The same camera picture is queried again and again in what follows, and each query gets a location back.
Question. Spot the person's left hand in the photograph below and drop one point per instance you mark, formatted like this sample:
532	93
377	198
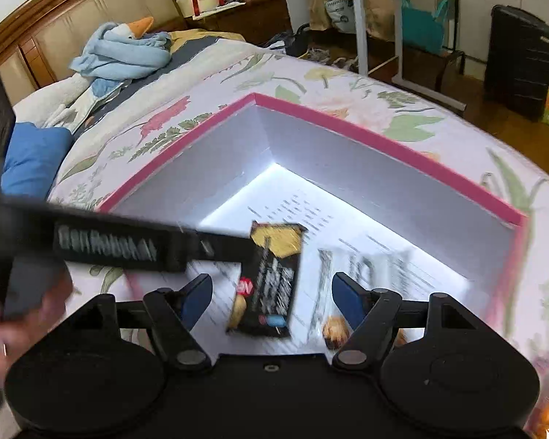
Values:
13	343

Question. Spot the dark stool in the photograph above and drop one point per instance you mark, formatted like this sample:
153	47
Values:
432	68

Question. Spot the black bag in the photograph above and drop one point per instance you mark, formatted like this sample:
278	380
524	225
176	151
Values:
286	41

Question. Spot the white goose plush toy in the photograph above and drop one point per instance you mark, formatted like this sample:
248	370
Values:
129	31

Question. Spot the blue pillow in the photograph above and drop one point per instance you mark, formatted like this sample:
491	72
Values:
34	160

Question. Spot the pink box with white inside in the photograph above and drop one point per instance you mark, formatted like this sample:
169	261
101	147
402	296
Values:
347	169

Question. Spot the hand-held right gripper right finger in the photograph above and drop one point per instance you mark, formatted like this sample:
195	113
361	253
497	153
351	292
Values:
347	302

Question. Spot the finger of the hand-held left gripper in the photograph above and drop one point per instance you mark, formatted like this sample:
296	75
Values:
224	249

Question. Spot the grey yellow quilt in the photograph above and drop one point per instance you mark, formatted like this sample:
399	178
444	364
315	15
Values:
187	52

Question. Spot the floral bedsheet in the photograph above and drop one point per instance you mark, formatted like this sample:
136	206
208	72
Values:
329	87

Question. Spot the black snack packet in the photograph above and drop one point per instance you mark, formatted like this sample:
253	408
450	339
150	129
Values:
270	283

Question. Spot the wooden padded headboard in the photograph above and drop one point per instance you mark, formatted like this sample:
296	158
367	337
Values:
73	9

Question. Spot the white pastry snack packet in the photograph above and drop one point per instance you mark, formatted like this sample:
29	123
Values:
329	265

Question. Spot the teal bag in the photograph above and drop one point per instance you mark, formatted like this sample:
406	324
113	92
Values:
423	25

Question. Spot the pair of shoes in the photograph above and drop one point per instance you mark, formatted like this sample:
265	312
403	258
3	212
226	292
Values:
331	58

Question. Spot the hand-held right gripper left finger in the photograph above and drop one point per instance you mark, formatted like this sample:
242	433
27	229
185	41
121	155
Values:
196	302

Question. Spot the dark wooden nightstand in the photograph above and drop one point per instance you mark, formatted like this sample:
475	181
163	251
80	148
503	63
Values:
256	18

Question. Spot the white folding table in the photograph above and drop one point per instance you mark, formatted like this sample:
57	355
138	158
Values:
360	18

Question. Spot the cream bag with red ribbon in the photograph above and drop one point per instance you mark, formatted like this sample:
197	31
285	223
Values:
196	2

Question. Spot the black suitcase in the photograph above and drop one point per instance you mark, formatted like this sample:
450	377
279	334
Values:
519	64

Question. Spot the white green plastic bag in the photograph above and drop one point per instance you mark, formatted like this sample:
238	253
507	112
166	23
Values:
342	14

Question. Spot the brown paper bag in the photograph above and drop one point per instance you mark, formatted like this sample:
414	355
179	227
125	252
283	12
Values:
321	7
382	13

